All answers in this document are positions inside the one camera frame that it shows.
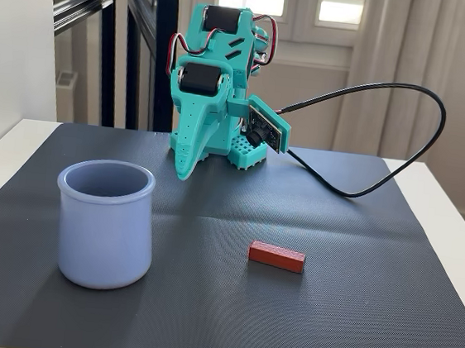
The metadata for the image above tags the teal gripper body black servo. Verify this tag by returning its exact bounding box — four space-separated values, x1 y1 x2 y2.
167 54 254 119

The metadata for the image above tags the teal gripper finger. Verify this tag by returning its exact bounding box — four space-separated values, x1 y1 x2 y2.
166 100 225 186
192 109 227 174

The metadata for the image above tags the red wooden block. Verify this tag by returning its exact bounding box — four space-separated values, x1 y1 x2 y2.
246 240 307 275

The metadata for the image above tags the lavender ceramic cup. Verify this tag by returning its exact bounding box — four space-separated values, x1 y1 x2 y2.
46 155 163 296

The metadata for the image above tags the dark grey ribbed mat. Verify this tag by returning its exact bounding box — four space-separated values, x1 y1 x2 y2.
0 115 465 348

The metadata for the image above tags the red black servo wire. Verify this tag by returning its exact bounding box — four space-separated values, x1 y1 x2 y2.
247 12 282 69
166 31 213 84

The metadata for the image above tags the black metal door frame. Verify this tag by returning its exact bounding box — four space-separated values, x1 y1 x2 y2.
41 0 181 134

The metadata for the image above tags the wrist camera board teal mount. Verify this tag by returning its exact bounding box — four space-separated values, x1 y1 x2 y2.
239 94 296 157

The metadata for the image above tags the black camera cable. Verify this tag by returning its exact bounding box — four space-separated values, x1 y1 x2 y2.
271 70 450 207

